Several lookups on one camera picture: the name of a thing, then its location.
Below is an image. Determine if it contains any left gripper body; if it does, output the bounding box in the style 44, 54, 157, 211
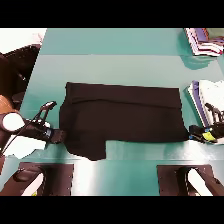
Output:
45, 127, 67, 145

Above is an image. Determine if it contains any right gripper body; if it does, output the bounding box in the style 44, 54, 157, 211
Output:
188, 124, 217, 144

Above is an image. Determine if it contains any black garment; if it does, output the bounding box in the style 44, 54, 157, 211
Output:
58, 81, 190, 162

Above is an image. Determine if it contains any purple garment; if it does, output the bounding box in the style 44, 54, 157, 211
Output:
187, 79, 211, 129

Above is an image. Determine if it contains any white garment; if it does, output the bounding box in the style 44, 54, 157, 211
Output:
3, 134, 48, 160
196, 79, 224, 118

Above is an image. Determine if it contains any heap of clothes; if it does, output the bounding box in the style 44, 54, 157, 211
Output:
0, 44, 42, 115

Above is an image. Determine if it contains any folded stack of clothes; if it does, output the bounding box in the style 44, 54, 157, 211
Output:
184, 27, 224, 58

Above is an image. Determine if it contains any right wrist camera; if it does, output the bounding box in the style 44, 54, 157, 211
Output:
203, 102, 224, 125

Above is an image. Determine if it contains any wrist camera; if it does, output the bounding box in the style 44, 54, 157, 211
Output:
32, 100, 58, 126
203, 102, 224, 125

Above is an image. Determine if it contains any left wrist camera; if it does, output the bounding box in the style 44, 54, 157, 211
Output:
32, 100, 58, 126

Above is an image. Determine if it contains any black cable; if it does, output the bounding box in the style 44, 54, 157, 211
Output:
1, 113, 43, 156

